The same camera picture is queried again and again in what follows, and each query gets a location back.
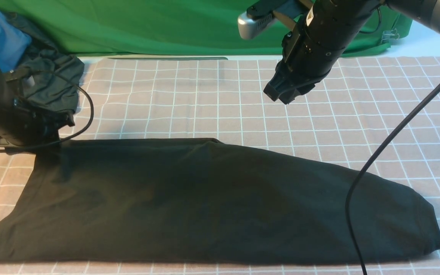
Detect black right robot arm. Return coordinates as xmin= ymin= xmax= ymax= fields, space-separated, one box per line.
xmin=264 ymin=0 xmax=440 ymax=104

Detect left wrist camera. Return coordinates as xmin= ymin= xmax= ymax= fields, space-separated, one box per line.
xmin=4 ymin=68 xmax=35 ymax=89

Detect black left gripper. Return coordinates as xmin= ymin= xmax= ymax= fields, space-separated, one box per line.
xmin=0 ymin=70 xmax=75 ymax=148

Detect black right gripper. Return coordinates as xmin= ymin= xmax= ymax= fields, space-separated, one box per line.
xmin=263 ymin=0 xmax=380 ymax=105

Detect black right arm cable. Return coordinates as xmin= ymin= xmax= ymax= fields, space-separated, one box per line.
xmin=345 ymin=57 xmax=440 ymax=275

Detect metal binder clip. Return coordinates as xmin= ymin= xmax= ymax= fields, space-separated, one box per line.
xmin=380 ymin=28 xmax=400 ymax=44

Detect green backdrop cloth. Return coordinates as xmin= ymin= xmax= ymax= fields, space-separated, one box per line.
xmin=0 ymin=0 xmax=413 ymax=59

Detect dark gray long-sleeve shirt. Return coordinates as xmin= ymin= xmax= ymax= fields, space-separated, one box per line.
xmin=0 ymin=137 xmax=440 ymax=266

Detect black left camera cable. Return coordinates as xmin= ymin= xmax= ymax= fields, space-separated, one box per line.
xmin=0 ymin=71 xmax=94 ymax=151

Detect dark crumpled garment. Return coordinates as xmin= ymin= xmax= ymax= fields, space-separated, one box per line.
xmin=5 ymin=12 xmax=84 ymax=113

